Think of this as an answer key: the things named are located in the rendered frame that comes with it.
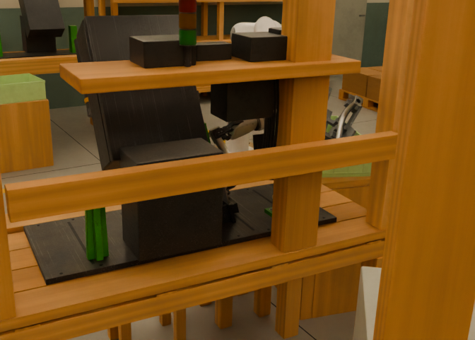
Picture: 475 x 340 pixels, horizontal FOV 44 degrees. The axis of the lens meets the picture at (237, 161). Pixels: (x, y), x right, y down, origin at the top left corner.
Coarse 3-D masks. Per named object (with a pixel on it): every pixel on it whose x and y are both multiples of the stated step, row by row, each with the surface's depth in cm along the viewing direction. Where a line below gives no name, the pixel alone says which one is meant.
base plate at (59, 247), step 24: (240, 192) 248; (264, 192) 249; (120, 216) 222; (240, 216) 225; (264, 216) 225; (48, 240) 201; (72, 240) 202; (120, 240) 203; (240, 240) 208; (48, 264) 186; (72, 264) 186; (96, 264) 186; (120, 264) 188
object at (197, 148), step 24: (144, 144) 196; (168, 144) 197; (192, 144) 197; (192, 192) 190; (216, 192) 194; (144, 216) 184; (168, 216) 188; (192, 216) 193; (216, 216) 197; (144, 240) 187; (168, 240) 191; (192, 240) 196; (216, 240) 200
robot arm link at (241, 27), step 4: (236, 24) 246; (240, 24) 245; (244, 24) 244; (248, 24) 245; (252, 24) 245; (232, 28) 247; (236, 28) 244; (240, 28) 243; (244, 28) 243; (248, 28) 244; (252, 28) 244; (232, 32) 246; (236, 32) 244; (240, 32) 243; (244, 32) 243; (248, 32) 243
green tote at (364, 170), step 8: (328, 128) 356; (336, 168) 300; (344, 168) 300; (352, 168) 301; (360, 168) 302; (368, 168) 302; (328, 176) 300; (336, 176) 301; (344, 176) 302; (352, 176) 302; (360, 176) 303
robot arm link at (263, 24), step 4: (264, 16) 233; (260, 20) 231; (264, 20) 230; (268, 20) 230; (272, 20) 231; (256, 24) 232; (260, 24) 230; (264, 24) 229; (268, 24) 229; (272, 24) 230; (276, 24) 243; (280, 24) 247; (256, 28) 231; (260, 28) 229; (264, 28) 228; (268, 28) 228
